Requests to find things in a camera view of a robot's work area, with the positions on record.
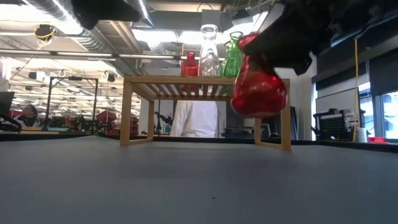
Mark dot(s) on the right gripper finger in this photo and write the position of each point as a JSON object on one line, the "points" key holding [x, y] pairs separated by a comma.
{"points": [[267, 40]]}

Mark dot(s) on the slim green glass vase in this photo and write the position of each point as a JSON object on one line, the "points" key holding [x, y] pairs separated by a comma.
{"points": [[233, 62]]}

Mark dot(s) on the red bag-shaped glass vase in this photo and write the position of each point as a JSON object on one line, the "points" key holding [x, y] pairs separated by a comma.
{"points": [[258, 93]]}

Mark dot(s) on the tall clear glass carafe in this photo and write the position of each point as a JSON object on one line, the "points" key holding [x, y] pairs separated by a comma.
{"points": [[209, 37]]}

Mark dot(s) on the clear glass carafe vase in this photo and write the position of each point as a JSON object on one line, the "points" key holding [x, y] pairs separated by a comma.
{"points": [[211, 67]]}

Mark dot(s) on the red glass bottle vase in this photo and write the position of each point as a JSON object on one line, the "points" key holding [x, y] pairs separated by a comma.
{"points": [[189, 68]]}

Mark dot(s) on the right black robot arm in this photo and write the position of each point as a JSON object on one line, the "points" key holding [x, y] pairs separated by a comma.
{"points": [[373, 9]]}

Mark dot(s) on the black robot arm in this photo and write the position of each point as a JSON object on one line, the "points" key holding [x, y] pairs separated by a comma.
{"points": [[163, 119]]}

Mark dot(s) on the wooden slatted shelf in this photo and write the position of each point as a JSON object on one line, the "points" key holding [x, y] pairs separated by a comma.
{"points": [[174, 81]]}

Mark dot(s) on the grey ceiling box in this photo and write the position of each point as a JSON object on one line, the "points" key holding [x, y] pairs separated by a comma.
{"points": [[219, 18]]}

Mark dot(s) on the black cabinet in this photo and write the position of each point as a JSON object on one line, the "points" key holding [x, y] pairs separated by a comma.
{"points": [[270, 127]]}

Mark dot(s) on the grey equipment rack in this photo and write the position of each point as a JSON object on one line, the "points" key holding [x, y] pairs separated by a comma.
{"points": [[239, 129]]}

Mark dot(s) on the black pegboard cart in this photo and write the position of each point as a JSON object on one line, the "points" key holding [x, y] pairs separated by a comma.
{"points": [[334, 127]]}

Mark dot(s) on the red storage bins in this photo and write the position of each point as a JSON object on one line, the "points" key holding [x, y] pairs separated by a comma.
{"points": [[107, 117]]}

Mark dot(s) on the person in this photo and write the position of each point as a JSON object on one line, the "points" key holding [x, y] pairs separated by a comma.
{"points": [[29, 113], [192, 121]]}

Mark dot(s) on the white paper roll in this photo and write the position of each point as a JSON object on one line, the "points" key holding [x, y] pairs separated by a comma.
{"points": [[362, 135]]}

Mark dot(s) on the red tray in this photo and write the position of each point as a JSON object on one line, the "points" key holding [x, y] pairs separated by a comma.
{"points": [[377, 139]]}

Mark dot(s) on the dark laptop screen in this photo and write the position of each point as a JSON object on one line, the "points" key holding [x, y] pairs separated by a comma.
{"points": [[6, 104]]}

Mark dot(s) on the round spiral metal duct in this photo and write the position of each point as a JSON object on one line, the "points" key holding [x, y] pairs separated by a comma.
{"points": [[146, 14], [96, 39]]}

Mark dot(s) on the black stand frame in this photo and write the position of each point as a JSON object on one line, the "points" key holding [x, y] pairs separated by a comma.
{"points": [[73, 78]]}

